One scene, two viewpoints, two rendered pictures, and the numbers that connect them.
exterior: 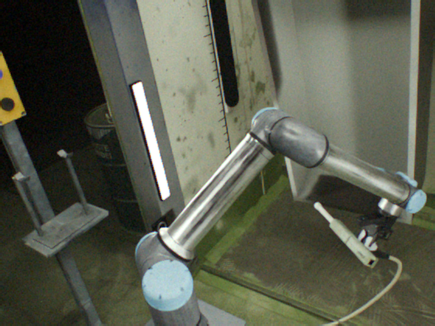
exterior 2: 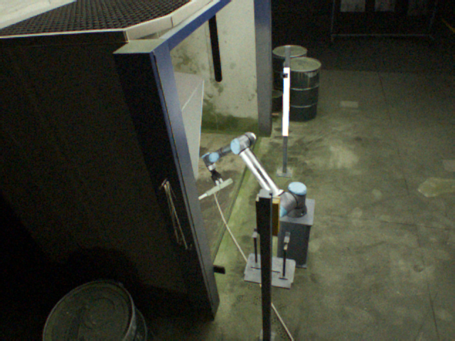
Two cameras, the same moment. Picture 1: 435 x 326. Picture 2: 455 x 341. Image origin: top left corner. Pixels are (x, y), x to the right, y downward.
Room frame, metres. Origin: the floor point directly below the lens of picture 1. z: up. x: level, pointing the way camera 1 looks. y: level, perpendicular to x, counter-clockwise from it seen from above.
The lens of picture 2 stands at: (2.13, 1.73, 2.67)
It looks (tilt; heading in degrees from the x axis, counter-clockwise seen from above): 39 degrees down; 248
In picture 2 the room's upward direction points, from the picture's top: 6 degrees counter-clockwise
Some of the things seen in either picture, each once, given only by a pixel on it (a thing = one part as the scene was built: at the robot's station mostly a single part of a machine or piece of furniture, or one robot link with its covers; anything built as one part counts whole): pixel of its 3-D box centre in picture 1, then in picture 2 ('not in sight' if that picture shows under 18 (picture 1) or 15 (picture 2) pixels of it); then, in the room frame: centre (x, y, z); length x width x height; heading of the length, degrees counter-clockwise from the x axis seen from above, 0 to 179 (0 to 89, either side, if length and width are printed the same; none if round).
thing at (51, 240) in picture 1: (54, 195); (270, 253); (1.46, 0.67, 0.95); 0.26 x 0.15 x 0.32; 138
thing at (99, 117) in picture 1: (125, 111); (89, 322); (2.66, 0.52, 0.86); 0.54 x 0.54 x 0.01
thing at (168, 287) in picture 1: (170, 295); (296, 194); (0.92, 0.20, 0.83); 0.17 x 0.15 x 0.18; 14
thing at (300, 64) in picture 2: not in sight; (301, 65); (-0.80, -2.03, 0.86); 0.54 x 0.54 x 0.01
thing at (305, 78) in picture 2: not in sight; (300, 90); (-0.80, -2.03, 0.44); 0.59 x 0.58 x 0.89; 63
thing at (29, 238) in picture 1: (65, 227); (269, 270); (1.48, 0.68, 0.78); 0.31 x 0.23 x 0.01; 138
